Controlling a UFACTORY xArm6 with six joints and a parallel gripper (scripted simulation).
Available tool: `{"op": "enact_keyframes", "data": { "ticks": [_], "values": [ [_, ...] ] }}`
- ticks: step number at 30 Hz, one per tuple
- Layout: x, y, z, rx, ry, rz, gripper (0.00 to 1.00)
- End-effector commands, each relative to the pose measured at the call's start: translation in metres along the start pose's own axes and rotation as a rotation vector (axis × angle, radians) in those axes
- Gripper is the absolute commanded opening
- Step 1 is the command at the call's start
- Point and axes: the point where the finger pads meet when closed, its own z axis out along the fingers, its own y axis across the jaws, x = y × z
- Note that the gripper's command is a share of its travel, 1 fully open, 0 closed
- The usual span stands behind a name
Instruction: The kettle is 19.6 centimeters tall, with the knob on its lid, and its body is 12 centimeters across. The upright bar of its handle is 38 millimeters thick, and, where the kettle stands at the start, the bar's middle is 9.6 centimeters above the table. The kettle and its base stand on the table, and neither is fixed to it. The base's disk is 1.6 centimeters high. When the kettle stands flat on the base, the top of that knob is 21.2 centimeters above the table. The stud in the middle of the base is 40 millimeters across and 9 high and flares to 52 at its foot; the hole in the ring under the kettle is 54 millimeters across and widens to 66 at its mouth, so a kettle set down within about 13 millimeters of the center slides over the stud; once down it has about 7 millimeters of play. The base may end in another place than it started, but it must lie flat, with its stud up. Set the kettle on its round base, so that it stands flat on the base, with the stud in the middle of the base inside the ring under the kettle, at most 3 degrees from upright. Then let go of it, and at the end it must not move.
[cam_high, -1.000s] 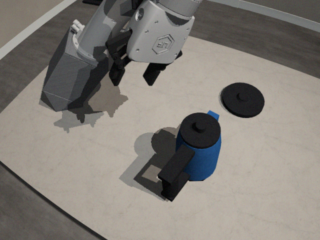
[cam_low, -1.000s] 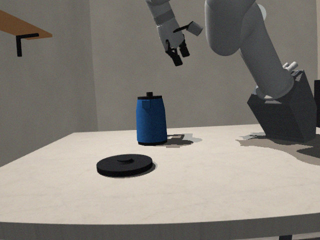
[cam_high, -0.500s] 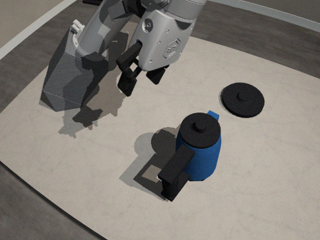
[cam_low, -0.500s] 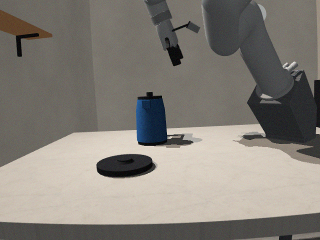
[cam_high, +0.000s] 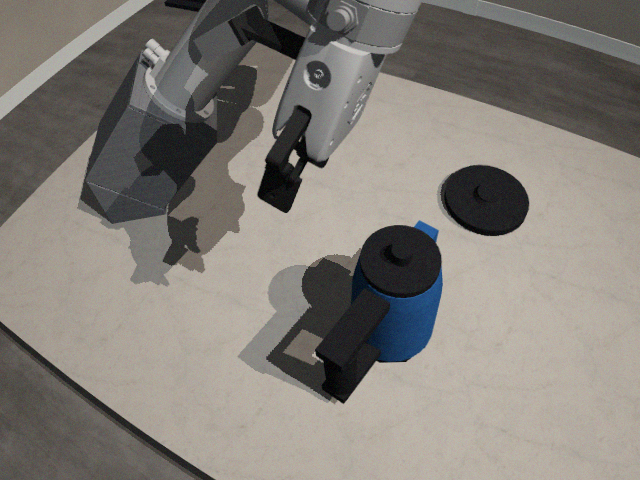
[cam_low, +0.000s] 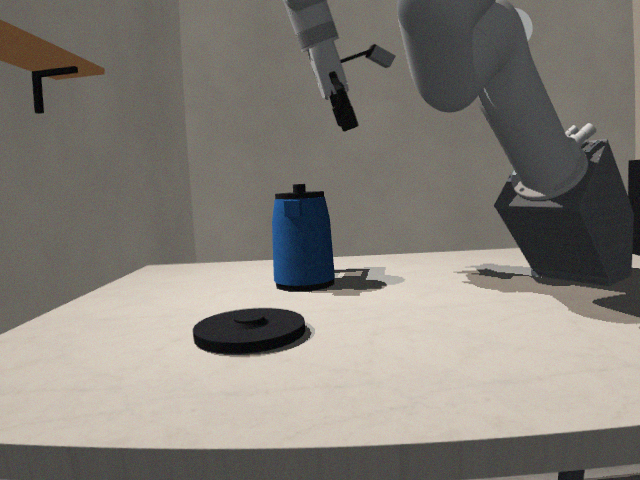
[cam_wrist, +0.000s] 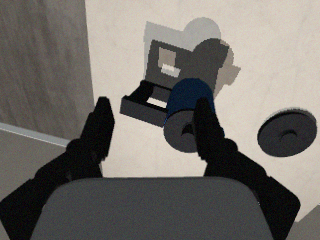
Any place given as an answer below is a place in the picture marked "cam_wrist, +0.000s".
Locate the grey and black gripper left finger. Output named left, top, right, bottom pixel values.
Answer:
left=0, top=97, right=115, bottom=240

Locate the blue kettle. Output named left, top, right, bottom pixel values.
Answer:
left=120, top=78, right=216, bottom=153

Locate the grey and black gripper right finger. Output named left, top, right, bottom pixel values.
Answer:
left=191, top=97, right=301, bottom=240

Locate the black round base with center stud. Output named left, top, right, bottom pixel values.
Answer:
left=257, top=112, right=317, bottom=158

